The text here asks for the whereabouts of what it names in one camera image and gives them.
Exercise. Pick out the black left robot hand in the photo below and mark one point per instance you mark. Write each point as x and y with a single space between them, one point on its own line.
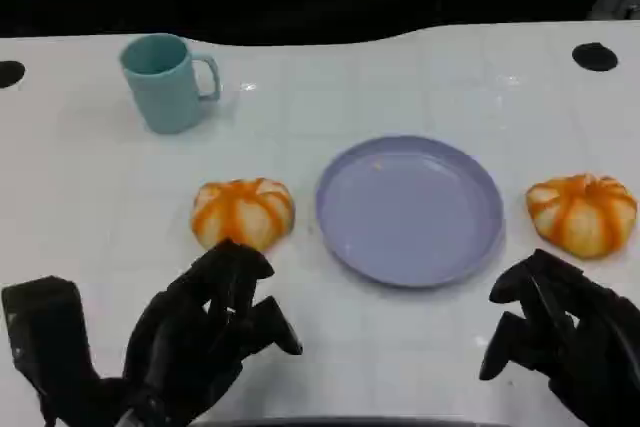
175 337

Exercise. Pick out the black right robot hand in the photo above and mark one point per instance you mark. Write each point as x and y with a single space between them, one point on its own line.
595 342

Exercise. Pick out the orange white toy bread roll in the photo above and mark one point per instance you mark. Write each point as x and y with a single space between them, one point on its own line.
242 214
582 217

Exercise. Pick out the lilac plate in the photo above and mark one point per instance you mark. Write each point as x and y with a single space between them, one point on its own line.
410 212

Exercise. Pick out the pale green mug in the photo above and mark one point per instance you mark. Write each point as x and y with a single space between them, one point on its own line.
165 92

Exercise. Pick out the black table grommet hole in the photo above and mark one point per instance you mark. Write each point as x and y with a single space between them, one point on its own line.
595 57
9 74

